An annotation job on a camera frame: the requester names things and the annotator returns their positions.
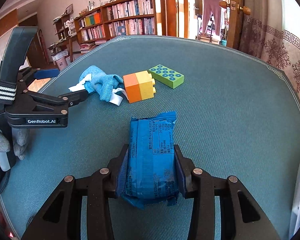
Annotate small dark wooden shelf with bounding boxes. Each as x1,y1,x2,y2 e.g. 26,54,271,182
47,12,77,62

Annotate grey gloved hand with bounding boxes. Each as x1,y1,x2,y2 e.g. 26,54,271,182
0,128,30,160

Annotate green toy brick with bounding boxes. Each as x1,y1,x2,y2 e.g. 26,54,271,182
147,64,184,89

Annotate white purple patterned curtain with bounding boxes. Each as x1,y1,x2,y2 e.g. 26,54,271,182
239,0,300,99

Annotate wooden door with knob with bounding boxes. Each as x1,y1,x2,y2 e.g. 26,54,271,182
165,0,252,49

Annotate blue snack packet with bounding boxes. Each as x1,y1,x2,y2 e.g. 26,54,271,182
119,111,179,209

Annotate blue cloth with white tag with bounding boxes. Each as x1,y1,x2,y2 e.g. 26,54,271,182
69,66,128,106

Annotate hanging purple trousers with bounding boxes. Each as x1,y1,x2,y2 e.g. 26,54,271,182
202,0,222,36

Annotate wooden bookshelf with books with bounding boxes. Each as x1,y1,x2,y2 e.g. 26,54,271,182
74,0,167,44

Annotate orange yellow toy brick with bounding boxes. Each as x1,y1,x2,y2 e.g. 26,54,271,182
123,70,156,103

